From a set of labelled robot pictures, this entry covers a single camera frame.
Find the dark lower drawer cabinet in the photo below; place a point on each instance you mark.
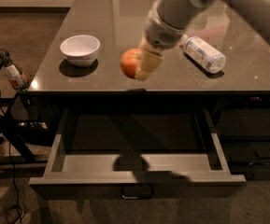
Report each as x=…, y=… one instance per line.
x=243, y=126

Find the shoe at floor corner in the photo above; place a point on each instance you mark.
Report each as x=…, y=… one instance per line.
x=13, y=215

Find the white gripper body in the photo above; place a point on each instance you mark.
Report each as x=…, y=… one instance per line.
x=160, y=34

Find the orange fruit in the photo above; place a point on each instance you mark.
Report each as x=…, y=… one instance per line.
x=130, y=60

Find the dark desk with glossy top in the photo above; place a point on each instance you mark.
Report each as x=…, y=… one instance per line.
x=240, y=29

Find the black side table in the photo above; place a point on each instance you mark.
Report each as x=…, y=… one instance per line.
x=21, y=126

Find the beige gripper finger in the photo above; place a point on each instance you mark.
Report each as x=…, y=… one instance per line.
x=150, y=60

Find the dark glass bottle with label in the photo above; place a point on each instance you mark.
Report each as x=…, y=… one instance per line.
x=14, y=74

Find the white ceramic bowl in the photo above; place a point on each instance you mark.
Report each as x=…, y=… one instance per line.
x=80, y=50

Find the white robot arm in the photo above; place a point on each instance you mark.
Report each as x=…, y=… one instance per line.
x=167, y=22

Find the open grey top drawer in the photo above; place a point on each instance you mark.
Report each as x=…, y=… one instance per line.
x=94, y=156

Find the clear plastic water bottle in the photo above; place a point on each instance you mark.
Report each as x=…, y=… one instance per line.
x=209, y=58

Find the metal drawer handle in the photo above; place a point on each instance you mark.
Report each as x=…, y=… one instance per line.
x=137, y=193

